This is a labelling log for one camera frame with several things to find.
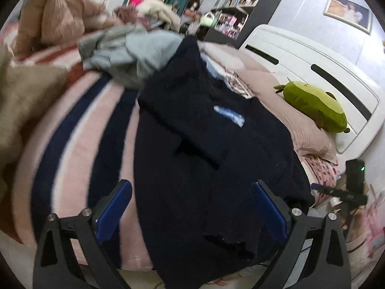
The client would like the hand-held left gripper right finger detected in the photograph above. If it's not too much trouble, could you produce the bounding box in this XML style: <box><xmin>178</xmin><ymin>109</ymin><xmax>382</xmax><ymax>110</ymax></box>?
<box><xmin>251</xmin><ymin>179</ymin><xmax>352</xmax><ymax>289</ymax></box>

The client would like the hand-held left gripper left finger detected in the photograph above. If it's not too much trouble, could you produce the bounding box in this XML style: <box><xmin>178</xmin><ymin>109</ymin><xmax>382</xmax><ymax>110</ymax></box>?
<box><xmin>32</xmin><ymin>179</ymin><xmax>133</xmax><ymax>289</ymax></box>

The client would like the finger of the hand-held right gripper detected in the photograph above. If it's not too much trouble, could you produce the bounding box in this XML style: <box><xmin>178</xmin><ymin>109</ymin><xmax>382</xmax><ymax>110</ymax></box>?
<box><xmin>311</xmin><ymin>182</ymin><xmax>346</xmax><ymax>198</ymax></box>

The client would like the dark navy shirt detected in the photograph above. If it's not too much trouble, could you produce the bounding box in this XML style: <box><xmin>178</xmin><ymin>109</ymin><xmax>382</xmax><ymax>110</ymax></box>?
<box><xmin>133</xmin><ymin>35</ymin><xmax>315</xmax><ymax>286</ymax></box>

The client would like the patterned pink bedsheet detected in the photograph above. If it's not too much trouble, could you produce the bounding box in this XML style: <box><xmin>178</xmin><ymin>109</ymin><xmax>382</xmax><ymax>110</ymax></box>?
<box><xmin>301</xmin><ymin>153</ymin><xmax>342</xmax><ymax>208</ymax></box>

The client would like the pink navy striped blanket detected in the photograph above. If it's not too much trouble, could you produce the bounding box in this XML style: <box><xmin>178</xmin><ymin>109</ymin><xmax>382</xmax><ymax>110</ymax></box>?
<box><xmin>0</xmin><ymin>21</ymin><xmax>157</xmax><ymax>273</ymax></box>

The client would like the pink pillow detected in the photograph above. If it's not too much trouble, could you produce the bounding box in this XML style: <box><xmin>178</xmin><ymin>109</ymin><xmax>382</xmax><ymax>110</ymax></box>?
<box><xmin>199</xmin><ymin>40</ymin><xmax>338</xmax><ymax>161</ymax></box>

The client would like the green plush toy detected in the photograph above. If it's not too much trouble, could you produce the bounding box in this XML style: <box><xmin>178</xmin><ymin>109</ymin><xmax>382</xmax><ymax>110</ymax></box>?
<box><xmin>273</xmin><ymin>78</ymin><xmax>351</xmax><ymax>134</ymax></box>

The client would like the white headboard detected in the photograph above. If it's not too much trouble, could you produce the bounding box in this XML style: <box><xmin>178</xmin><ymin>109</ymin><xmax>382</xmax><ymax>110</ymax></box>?
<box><xmin>239</xmin><ymin>24</ymin><xmax>379</xmax><ymax>154</ymax></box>

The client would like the tan cloth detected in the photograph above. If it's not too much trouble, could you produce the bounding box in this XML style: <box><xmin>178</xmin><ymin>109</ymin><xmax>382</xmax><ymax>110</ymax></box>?
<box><xmin>0</xmin><ymin>46</ymin><xmax>68</xmax><ymax>201</ymax></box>

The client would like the light grey garment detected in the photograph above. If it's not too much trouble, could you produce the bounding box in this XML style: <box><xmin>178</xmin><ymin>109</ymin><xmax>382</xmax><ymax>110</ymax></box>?
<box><xmin>77</xmin><ymin>24</ymin><xmax>183</xmax><ymax>90</ymax></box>

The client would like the beige knit garment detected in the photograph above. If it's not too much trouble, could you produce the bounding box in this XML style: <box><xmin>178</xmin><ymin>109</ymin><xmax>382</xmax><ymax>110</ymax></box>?
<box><xmin>14</xmin><ymin>0</ymin><xmax>121</xmax><ymax>55</ymax></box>

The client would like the cream fluffy garment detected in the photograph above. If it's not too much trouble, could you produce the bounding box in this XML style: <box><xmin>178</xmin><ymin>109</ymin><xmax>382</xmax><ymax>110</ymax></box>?
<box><xmin>138</xmin><ymin>0</ymin><xmax>181</xmax><ymax>32</ymax></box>

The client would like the dark bookshelf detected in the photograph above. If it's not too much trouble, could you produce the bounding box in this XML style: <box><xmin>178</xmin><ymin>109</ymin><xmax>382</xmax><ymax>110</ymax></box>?
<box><xmin>196</xmin><ymin>0</ymin><xmax>290</xmax><ymax>49</ymax></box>

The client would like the framed wall picture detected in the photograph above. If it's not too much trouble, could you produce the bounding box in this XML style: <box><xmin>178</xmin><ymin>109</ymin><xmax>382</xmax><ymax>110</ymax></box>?
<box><xmin>323</xmin><ymin>0</ymin><xmax>373</xmax><ymax>35</ymax></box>

